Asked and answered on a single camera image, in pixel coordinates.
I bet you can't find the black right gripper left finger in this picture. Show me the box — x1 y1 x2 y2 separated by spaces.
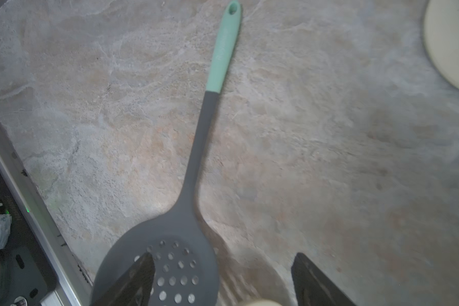
90 252 156 305

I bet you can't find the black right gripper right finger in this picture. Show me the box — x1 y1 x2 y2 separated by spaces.
291 252 356 306

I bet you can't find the cream utensil rack stand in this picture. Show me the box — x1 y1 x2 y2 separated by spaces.
423 0 459 89

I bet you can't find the cream skimmer leftmost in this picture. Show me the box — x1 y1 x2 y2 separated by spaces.
237 299 282 306

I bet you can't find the aluminium mounting rail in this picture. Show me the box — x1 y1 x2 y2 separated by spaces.
0 123 92 305

